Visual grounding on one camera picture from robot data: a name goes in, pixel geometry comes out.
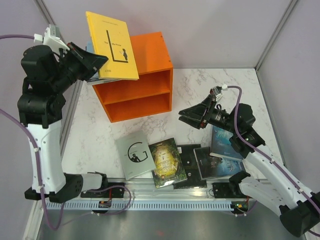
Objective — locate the grey Great Gatsby book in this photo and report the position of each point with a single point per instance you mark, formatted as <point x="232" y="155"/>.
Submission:
<point x="135" y="155"/>

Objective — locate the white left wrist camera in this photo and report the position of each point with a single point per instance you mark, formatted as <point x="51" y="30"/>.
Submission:
<point x="51" y="38"/>

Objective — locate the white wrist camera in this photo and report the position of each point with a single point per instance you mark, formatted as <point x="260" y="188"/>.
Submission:
<point x="51" y="38"/>
<point x="217" y="92"/>

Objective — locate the dark blue Robinson Crusoe book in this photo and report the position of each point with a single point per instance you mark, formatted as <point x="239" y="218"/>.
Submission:
<point x="102" y="81"/>

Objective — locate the black book with gold lines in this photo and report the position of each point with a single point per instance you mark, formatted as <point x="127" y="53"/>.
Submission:
<point x="190" y="166"/>

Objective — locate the aluminium right frame post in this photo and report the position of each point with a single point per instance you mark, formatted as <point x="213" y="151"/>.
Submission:
<point x="277" y="31"/>

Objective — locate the light blue paperback book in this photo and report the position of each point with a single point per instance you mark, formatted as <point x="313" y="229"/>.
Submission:
<point x="89" y="48"/>

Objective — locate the aluminium left frame post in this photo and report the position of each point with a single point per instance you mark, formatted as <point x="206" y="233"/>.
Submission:
<point x="49" y="19"/>

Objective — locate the aluminium frame post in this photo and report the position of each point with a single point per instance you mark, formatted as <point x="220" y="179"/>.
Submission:
<point x="49" y="19"/>
<point x="277" y="31"/>

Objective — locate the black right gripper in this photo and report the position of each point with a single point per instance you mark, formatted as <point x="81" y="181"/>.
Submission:
<point x="197" y="112"/>

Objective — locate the orange wooden shelf box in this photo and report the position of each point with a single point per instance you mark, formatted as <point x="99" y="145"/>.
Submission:
<point x="152" y="93"/>

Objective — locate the white slotted cable duct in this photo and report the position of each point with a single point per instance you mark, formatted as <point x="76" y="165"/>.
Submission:
<point x="149" y="205"/>

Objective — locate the teal blue ocean book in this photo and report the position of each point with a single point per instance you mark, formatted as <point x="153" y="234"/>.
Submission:
<point x="221" y="145"/>

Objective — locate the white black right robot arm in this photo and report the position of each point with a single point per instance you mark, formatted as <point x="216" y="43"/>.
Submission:
<point x="296" y="205"/>

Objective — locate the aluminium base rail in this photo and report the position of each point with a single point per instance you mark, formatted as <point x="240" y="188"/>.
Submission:
<point x="137" y="189"/>

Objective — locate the green Alice in Wonderland book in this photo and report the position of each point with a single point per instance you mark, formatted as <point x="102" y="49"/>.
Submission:
<point x="169" y="169"/>

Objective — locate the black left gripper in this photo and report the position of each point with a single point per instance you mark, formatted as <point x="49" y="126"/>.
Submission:
<point x="90" y="62"/>

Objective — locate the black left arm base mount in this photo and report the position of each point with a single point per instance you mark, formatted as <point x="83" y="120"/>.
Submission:
<point x="117" y="192"/>

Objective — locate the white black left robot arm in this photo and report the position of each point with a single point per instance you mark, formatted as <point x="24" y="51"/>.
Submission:
<point x="48" y="75"/>

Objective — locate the yellow Little Prince book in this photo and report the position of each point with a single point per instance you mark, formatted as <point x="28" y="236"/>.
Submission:
<point x="110" y="38"/>

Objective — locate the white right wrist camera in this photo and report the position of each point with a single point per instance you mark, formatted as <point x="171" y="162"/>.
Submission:
<point x="217" y="92"/>

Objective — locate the dark night scene book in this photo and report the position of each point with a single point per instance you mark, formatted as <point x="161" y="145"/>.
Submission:
<point x="212" y="166"/>

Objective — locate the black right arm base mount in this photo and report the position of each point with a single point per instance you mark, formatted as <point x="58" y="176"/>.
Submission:
<point x="228" y="190"/>

